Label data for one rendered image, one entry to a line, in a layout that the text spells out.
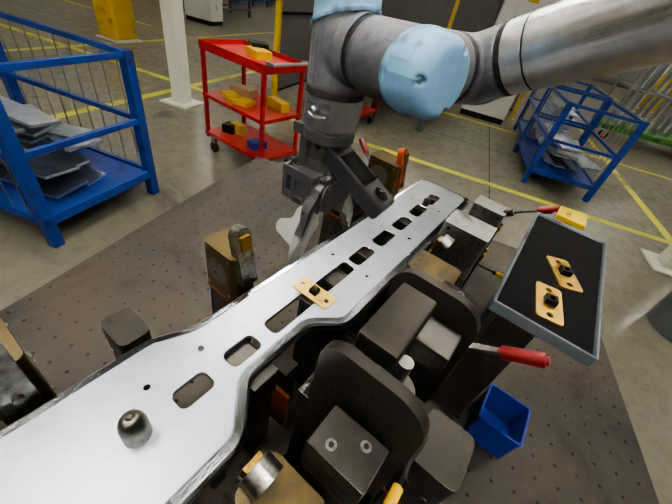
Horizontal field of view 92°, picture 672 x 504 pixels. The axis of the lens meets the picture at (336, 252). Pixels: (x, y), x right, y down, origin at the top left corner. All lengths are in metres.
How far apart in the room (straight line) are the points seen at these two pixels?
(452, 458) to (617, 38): 0.44
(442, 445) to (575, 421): 0.74
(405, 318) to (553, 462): 0.72
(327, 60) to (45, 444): 0.55
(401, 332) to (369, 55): 0.28
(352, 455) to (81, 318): 0.84
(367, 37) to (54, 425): 0.56
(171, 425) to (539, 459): 0.82
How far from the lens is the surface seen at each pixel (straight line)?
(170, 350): 0.57
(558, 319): 0.56
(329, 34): 0.42
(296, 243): 0.49
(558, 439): 1.09
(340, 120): 0.44
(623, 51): 0.40
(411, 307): 0.40
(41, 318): 1.10
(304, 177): 0.48
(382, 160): 1.09
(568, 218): 0.89
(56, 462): 0.54
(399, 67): 0.34
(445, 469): 0.45
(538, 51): 0.41
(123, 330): 0.62
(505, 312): 0.52
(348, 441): 0.38
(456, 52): 0.35
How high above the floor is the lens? 1.47
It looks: 39 degrees down
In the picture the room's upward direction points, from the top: 13 degrees clockwise
